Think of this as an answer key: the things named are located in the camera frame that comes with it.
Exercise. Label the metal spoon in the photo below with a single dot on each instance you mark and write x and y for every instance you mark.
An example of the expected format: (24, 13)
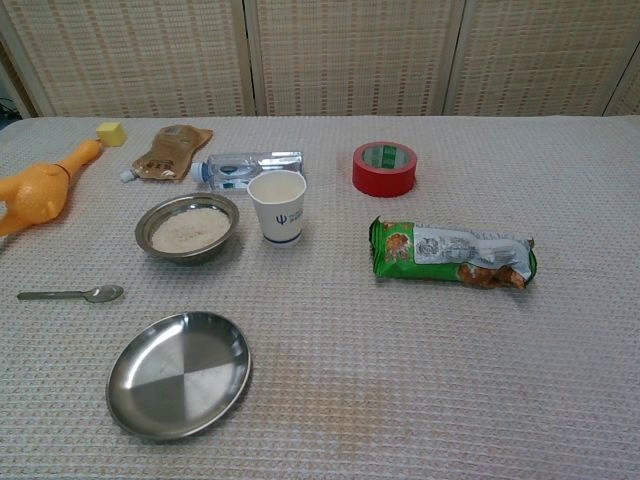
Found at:
(102, 294)

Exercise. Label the white paper cup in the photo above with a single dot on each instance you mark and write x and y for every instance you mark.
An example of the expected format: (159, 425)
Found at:
(280, 220)

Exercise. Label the metal bowl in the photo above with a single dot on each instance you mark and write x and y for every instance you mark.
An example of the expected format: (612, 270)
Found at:
(149, 221)

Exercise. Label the green snack packet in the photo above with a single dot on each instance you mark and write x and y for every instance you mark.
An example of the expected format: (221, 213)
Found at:
(400, 250)

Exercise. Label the red tape roll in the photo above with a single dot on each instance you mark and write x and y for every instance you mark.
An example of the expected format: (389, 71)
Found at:
(380, 185)

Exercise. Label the clear plastic water bottle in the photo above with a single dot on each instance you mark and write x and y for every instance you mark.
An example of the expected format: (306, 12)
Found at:
(235, 167)

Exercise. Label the white woven tablecloth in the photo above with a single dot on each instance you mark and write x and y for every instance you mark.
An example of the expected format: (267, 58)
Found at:
(400, 375)

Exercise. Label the brown spout pouch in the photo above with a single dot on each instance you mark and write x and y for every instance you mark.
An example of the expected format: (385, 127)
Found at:
(165, 155)

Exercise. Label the bamboo folding screen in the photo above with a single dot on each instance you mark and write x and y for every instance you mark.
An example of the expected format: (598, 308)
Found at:
(350, 50)

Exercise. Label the round metal plate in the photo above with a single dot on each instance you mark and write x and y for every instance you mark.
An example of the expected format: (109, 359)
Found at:
(175, 375)

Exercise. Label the yellow cube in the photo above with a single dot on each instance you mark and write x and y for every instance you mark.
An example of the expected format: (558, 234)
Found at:
(111, 135)

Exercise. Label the yellow rubber chicken toy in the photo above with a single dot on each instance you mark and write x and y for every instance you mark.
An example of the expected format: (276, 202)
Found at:
(40, 187)

